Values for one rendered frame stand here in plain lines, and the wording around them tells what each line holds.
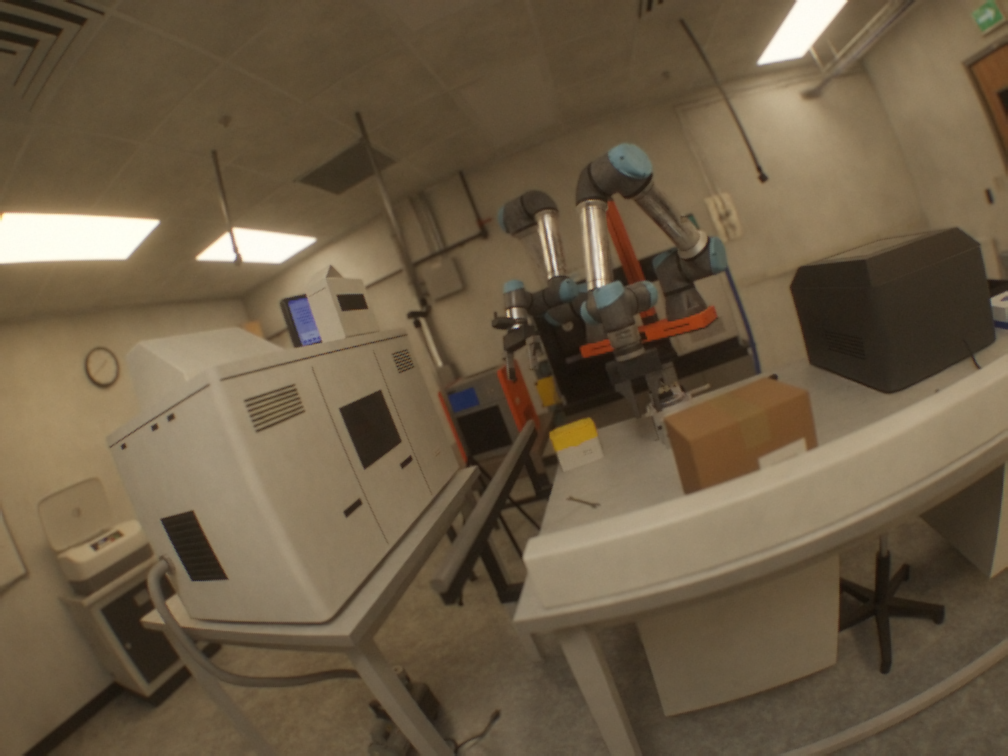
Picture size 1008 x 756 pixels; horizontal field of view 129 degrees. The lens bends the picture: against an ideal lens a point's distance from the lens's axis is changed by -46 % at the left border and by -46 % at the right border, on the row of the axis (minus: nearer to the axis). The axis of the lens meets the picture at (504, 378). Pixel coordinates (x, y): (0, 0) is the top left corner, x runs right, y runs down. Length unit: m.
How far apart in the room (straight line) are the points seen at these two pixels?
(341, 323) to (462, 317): 2.89
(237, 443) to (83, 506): 2.90
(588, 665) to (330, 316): 1.02
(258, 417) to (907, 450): 1.08
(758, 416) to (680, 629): 0.59
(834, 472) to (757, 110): 4.05
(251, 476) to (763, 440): 0.86
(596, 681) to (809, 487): 0.48
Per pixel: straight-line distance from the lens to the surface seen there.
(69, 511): 3.63
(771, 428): 0.74
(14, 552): 3.68
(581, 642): 0.78
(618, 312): 1.05
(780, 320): 4.20
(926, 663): 1.68
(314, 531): 0.93
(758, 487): 0.64
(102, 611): 3.14
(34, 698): 3.78
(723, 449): 0.71
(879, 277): 1.08
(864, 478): 0.70
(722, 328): 2.83
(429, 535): 1.18
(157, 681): 3.33
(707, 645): 1.18
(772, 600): 1.14
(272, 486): 0.87
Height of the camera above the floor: 1.31
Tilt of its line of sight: 6 degrees down
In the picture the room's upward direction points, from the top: 21 degrees counter-clockwise
